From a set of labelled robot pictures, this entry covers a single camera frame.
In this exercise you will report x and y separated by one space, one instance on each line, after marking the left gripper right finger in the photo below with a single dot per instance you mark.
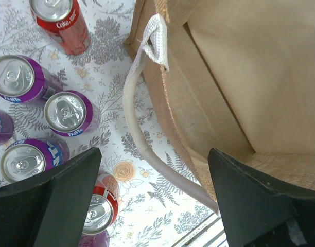
258 209

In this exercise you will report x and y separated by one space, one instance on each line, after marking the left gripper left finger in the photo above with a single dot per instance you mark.
49 209

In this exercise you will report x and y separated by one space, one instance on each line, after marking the purple fanta can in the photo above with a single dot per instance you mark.
70 113
99 240
28 157
25 81
6 127

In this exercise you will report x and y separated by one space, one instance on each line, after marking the brown jute canvas bag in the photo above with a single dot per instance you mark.
238 76

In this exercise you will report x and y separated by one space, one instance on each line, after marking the red coke can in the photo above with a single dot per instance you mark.
103 207
63 21

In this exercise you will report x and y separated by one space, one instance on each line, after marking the red coke can front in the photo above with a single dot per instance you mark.
103 207

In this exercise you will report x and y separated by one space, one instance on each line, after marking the purple fanta can front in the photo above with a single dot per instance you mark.
99 240

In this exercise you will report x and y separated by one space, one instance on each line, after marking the floral patterned tablecloth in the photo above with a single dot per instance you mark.
152 212

